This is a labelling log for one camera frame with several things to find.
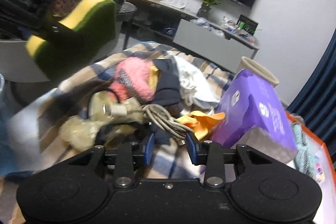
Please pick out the pale yellow plastic bag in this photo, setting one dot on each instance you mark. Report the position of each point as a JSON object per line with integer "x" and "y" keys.
{"x": 107, "y": 120}

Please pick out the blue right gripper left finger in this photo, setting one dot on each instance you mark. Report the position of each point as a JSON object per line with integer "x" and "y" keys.
{"x": 148, "y": 148}

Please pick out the beige cylindrical bin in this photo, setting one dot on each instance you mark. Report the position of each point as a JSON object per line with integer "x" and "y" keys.
{"x": 257, "y": 69}

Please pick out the black green card sign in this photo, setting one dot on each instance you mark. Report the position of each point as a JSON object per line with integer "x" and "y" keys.
{"x": 247, "y": 24}

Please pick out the pink fuzzy sock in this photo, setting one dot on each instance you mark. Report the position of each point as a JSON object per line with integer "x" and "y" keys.
{"x": 135, "y": 77}

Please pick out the blue curtain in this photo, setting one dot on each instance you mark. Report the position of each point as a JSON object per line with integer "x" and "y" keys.
{"x": 315, "y": 103}

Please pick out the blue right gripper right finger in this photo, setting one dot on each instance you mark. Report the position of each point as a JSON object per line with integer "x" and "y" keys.
{"x": 191, "y": 148}

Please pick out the white knitted cloth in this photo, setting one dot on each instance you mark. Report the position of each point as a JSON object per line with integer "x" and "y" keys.
{"x": 194, "y": 87}

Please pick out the orange cloth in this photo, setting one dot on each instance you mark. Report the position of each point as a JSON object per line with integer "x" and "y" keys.
{"x": 202, "y": 124}

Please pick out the yellow green sponge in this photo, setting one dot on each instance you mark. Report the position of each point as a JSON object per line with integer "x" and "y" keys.
{"x": 96, "y": 19}

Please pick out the purple tissue pack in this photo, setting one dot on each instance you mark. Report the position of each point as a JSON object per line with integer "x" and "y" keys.
{"x": 254, "y": 116}

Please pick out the orange rimmed white box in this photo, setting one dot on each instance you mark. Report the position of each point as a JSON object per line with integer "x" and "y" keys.
{"x": 313, "y": 159}

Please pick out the white router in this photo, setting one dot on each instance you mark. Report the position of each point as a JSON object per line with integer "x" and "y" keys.
{"x": 178, "y": 4}

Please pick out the dark navy cloth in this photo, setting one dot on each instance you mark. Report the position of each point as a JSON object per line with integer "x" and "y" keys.
{"x": 168, "y": 87}

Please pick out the plaid blanket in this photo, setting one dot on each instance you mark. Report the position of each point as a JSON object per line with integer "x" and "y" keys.
{"x": 33, "y": 131}

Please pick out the grey tv cabinet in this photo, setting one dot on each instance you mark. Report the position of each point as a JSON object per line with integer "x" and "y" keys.
{"x": 169, "y": 25}

